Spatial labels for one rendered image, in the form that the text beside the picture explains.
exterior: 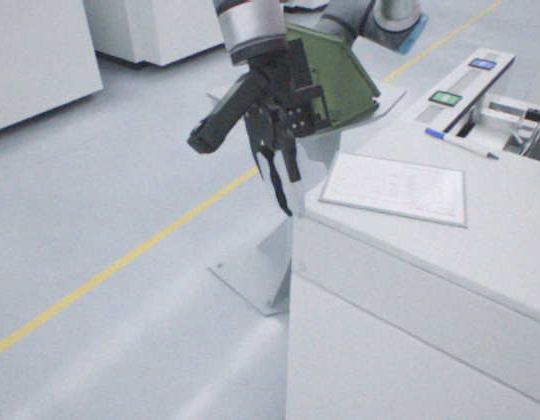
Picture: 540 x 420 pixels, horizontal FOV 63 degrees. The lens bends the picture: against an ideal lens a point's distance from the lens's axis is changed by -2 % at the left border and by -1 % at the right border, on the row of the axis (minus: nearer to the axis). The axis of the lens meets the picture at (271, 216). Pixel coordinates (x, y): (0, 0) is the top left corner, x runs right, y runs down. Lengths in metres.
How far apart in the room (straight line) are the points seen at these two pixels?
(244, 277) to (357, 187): 1.22
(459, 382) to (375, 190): 0.30
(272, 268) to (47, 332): 0.89
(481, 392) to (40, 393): 1.38
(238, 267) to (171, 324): 0.37
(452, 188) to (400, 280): 0.18
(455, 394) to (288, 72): 0.52
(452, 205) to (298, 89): 0.29
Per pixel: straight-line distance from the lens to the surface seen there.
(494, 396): 0.73
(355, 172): 0.73
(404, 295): 0.65
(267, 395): 1.56
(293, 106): 0.55
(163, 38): 3.81
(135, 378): 1.66
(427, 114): 0.98
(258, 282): 1.84
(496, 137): 1.12
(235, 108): 0.52
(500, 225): 0.70
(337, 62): 1.12
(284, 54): 0.57
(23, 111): 3.27
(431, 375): 0.75
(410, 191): 0.71
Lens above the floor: 1.36
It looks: 39 degrees down
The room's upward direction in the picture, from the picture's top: straight up
